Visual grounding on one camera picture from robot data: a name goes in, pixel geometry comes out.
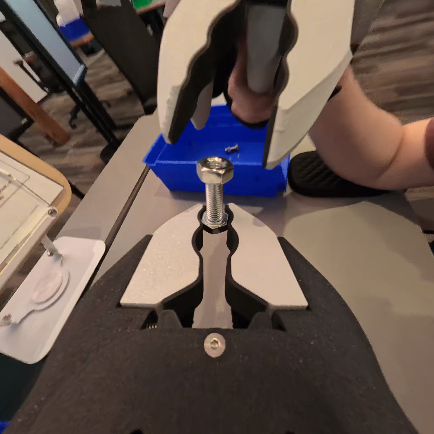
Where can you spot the person's right forearm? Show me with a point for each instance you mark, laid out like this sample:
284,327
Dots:
366,135

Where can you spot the white foam block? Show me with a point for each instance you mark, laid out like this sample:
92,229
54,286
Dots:
67,10

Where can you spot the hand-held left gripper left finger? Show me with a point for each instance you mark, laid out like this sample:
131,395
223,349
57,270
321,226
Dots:
166,264

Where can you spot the wooden document stand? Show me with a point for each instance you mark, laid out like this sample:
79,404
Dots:
78,257

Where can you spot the black office chair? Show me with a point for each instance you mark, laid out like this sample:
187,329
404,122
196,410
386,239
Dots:
122,51

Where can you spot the green plastic bin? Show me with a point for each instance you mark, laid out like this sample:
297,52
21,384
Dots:
145,3

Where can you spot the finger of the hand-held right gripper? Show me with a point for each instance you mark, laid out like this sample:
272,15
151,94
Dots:
179,51
318,51

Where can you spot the black wrist rest pad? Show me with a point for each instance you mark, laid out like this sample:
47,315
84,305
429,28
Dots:
315,176

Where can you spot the black desk mat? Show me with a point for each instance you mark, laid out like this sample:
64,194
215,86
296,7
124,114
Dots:
17,383

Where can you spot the person's right hand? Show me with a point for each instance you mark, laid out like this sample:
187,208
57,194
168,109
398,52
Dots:
247,101

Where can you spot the silver hex bolt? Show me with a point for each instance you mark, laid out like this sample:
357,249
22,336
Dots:
232,149
214,196

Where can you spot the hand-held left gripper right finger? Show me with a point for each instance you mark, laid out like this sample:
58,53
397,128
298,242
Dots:
268,264

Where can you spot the printed paper sheet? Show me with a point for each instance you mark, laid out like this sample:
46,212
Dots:
20,210

